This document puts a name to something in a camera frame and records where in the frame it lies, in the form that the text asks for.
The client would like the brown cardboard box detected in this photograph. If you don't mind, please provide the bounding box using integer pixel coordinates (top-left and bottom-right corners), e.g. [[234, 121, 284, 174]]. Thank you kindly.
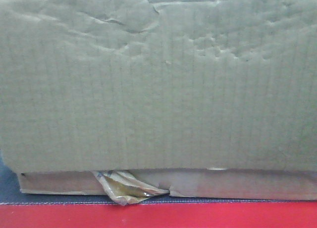
[[0, 0, 317, 200]]

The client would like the crumpled packing tape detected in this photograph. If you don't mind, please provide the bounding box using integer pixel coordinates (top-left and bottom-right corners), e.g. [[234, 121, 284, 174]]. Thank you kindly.
[[92, 171, 169, 206]]

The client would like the red box with dark edge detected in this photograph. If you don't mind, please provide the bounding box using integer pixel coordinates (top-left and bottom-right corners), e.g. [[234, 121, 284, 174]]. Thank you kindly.
[[0, 166, 317, 228]]

